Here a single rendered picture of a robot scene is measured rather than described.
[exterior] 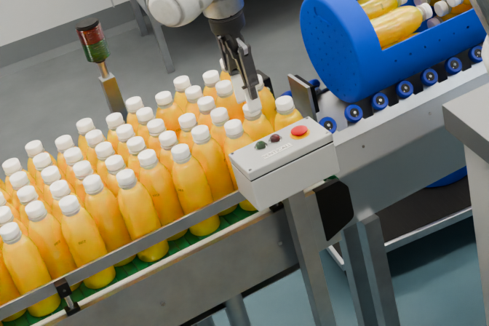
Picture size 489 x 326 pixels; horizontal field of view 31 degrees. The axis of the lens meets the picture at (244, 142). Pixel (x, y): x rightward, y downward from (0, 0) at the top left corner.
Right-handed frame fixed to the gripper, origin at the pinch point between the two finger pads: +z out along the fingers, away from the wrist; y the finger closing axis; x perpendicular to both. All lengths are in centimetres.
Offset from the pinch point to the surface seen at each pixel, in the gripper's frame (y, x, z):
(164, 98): 20.3, 13.1, 3.2
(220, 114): 1.7, 6.5, 3.0
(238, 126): -5.8, 5.8, 3.1
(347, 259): 18, -23, 74
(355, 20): 2.3, -31.2, -4.7
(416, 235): 43, -61, 101
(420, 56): -1.3, -44.7, 9.5
